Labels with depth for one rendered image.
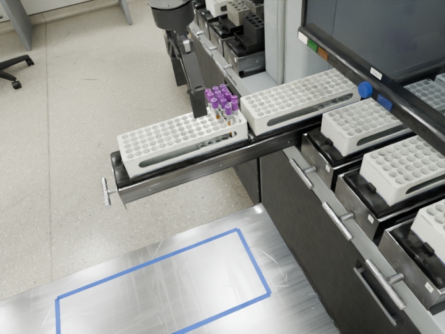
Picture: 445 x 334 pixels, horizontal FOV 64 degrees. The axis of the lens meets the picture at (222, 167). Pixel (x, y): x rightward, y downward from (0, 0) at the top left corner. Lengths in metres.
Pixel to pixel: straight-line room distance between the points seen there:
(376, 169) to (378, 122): 0.15
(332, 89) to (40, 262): 1.49
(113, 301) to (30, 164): 1.84
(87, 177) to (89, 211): 0.25
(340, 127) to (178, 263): 0.45
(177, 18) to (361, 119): 0.45
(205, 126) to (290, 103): 0.21
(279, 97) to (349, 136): 0.21
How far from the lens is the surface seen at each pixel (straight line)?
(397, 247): 0.73
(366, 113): 0.88
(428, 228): 0.70
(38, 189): 2.23
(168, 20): 0.68
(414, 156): 0.79
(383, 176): 0.74
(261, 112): 0.86
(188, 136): 0.82
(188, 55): 0.68
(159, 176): 0.83
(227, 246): 0.67
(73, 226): 1.95
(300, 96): 0.92
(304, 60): 1.00
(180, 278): 0.65
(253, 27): 1.22
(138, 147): 0.84
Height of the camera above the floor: 1.39
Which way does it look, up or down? 45 degrees down
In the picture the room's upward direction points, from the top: 9 degrees counter-clockwise
